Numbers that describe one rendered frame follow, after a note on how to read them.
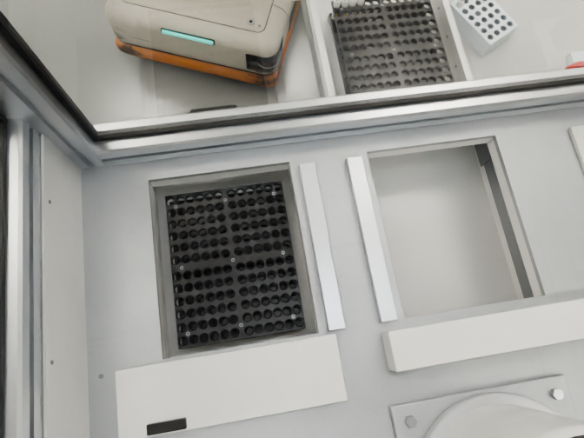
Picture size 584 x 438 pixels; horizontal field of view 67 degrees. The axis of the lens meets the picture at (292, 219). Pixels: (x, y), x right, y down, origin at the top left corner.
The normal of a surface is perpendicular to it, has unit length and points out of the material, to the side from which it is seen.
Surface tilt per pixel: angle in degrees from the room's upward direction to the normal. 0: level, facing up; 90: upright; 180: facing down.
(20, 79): 90
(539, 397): 0
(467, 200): 0
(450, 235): 0
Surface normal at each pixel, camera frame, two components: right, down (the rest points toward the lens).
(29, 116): 0.16, 0.95
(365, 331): 0.05, -0.28
